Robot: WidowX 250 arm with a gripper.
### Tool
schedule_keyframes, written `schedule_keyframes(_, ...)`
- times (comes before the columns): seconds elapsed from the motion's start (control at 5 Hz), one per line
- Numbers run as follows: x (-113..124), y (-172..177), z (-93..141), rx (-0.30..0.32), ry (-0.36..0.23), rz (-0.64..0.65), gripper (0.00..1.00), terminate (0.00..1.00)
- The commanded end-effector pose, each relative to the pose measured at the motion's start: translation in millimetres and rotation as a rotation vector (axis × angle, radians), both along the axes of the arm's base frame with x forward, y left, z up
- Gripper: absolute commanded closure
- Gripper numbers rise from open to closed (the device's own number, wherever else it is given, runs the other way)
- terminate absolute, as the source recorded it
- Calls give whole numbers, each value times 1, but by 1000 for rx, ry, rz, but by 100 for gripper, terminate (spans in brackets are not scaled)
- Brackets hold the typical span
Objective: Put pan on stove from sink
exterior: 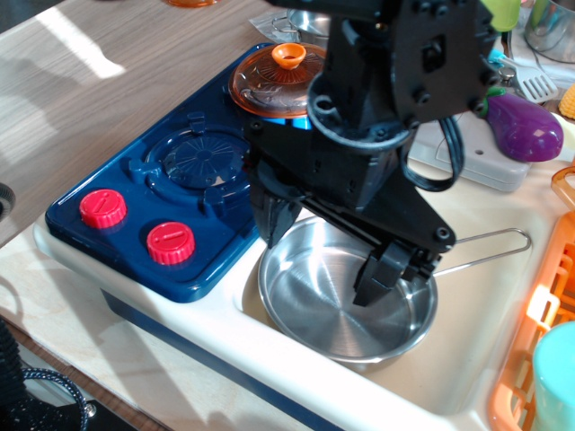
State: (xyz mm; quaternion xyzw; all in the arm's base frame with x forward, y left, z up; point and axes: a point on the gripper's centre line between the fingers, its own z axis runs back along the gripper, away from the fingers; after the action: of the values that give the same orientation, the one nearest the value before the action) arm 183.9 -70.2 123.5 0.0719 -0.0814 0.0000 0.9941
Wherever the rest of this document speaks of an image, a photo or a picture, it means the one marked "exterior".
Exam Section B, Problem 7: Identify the steel container top right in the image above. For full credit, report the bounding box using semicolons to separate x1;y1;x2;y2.
525;0;574;64

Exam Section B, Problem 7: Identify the white toy spatula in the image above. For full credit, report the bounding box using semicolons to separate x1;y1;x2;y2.
488;49;559;104

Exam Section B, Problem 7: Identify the red left stove knob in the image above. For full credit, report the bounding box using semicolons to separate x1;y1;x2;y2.
79;189;128;229

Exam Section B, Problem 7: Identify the stainless steel frying pan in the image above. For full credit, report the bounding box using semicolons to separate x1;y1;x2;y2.
258;217;533;368

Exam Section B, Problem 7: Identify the green plastic tray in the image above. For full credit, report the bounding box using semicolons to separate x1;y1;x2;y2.
482;0;521;32

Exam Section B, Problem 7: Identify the purple toy eggplant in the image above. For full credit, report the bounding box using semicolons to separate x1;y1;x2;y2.
479;87;564;163

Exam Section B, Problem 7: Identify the orange dish rack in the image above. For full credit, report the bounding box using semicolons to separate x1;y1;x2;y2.
488;212;574;430

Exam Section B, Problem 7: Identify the blue toy stove top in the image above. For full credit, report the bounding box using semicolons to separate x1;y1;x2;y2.
45;44;310;303

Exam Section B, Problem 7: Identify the grey toy faucet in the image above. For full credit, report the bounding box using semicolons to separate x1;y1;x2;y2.
409;112;531;192

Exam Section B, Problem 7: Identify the yellow toy corn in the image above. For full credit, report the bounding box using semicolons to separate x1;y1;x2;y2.
558;84;575;119

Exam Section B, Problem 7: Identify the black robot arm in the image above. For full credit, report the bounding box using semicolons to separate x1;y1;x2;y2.
243;1;496;306

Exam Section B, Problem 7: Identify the orange transparent container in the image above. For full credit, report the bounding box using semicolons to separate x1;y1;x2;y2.
551;166;575;212

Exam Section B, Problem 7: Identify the red right stove knob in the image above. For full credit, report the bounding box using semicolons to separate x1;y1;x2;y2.
146;222;196;265

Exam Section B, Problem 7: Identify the black corrugated hose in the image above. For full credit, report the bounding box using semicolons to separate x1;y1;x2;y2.
0;316;28;423

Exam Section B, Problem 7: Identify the red stove knob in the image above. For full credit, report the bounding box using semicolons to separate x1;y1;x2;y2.
79;189;128;229
146;222;196;265

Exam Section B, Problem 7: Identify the teal plastic cup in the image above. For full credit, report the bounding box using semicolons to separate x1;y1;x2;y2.
533;321;574;430

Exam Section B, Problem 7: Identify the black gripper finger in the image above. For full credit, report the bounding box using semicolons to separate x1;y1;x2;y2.
353;242;413;307
249;162;302;249

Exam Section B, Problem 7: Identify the small steel pot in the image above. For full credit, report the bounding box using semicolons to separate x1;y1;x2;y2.
271;9;332;49

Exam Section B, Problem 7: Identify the black braided cable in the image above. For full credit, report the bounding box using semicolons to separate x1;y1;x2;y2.
8;367;98;431

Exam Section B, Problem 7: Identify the orange transparent pot lid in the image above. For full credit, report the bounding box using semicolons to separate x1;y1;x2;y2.
228;42;326;119

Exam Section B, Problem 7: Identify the cream toy sink unit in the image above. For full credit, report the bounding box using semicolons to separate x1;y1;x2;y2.
33;135;574;430

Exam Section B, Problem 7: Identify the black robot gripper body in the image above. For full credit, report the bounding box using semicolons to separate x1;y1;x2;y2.
243;75;456;277

